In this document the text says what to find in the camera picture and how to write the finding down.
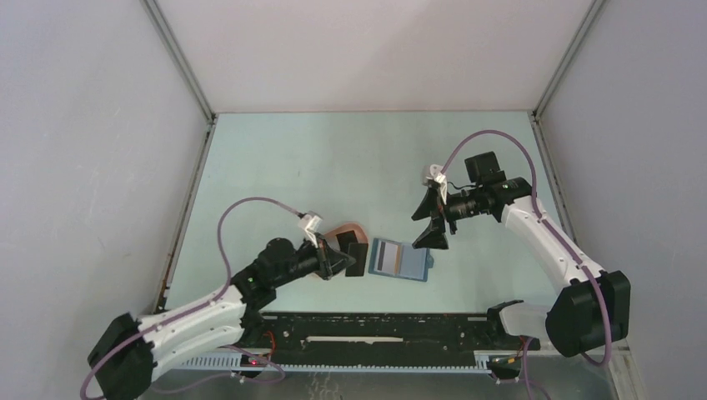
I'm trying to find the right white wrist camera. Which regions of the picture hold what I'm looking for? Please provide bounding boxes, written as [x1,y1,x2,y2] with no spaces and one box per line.
[422,164,448,204]

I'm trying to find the blue card holder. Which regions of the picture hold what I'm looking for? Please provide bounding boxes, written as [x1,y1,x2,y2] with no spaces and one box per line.
[369,238,434,282]

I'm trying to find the gold credit card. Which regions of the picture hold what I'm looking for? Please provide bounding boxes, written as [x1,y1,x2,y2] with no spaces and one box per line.
[393,244,403,276]

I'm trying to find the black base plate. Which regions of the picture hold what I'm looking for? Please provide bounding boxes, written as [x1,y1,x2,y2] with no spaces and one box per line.
[239,312,522,368]

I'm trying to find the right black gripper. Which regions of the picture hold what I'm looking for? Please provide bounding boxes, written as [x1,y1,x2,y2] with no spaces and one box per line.
[412,186,484,250]

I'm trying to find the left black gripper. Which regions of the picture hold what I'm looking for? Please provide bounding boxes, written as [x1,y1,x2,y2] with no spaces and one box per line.
[273,232,355,288]

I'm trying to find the aluminium frame rail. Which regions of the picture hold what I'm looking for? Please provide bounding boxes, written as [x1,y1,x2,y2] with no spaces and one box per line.
[123,314,631,377]

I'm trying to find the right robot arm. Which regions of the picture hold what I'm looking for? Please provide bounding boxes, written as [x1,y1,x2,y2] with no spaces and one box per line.
[412,152,631,358]

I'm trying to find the pink oval tray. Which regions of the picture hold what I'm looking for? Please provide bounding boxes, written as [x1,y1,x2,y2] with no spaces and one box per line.
[320,222,369,277]

